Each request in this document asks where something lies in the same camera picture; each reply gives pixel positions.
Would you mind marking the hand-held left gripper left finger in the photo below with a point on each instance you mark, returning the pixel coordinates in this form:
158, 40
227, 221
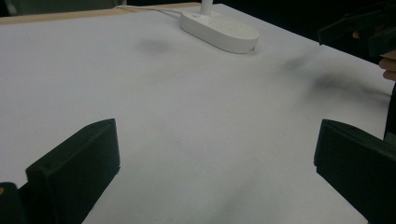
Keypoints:
74, 168

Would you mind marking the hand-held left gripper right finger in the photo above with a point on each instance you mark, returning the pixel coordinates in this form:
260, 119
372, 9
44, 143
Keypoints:
358, 168

